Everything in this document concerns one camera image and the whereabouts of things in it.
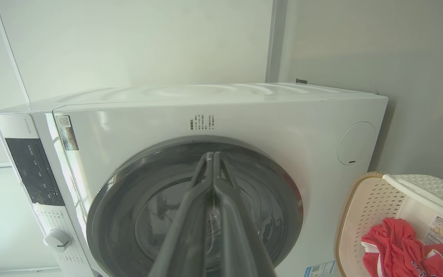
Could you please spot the small black wall clip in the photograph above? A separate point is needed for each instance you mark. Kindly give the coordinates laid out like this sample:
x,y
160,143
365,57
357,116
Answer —
x,y
301,81

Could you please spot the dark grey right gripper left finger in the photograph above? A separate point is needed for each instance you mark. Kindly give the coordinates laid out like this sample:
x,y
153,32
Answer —
x,y
187,231

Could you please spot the round white filter cover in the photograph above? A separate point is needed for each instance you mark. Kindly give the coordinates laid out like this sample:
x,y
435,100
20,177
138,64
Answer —
x,y
356,143

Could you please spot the white washing machine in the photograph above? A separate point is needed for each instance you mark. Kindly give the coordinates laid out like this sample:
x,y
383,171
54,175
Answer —
x,y
275,115

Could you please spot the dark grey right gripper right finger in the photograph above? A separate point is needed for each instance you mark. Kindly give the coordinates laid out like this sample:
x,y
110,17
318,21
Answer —
x,y
237,238

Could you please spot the black washing machine display panel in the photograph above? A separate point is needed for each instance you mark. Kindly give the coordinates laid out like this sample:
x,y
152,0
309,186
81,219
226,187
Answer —
x,y
35,171

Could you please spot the white woven laundry basket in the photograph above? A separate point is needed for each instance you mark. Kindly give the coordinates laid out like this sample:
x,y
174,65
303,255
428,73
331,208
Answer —
x,y
371,204

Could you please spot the printed warning text label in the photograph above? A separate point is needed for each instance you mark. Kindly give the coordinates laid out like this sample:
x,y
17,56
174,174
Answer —
x,y
202,122

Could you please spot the silver sticker on washing machine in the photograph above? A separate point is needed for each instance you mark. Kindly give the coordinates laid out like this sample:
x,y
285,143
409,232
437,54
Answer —
x,y
67,132

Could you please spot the red and white garment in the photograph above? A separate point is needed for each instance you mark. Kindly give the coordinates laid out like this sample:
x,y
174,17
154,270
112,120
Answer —
x,y
394,246

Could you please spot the round dark washing machine door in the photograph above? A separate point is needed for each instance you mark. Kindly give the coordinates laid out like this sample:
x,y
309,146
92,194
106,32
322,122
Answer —
x,y
137,200

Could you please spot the white washing machine dial knob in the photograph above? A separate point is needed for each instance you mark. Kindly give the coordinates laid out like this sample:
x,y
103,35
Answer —
x,y
57,241

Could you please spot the grey wall corner trim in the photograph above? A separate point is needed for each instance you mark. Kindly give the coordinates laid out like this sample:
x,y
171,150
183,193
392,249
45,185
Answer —
x,y
276,38

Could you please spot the blue energy label sticker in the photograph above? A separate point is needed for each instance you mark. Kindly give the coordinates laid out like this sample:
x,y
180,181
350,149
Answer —
x,y
320,268

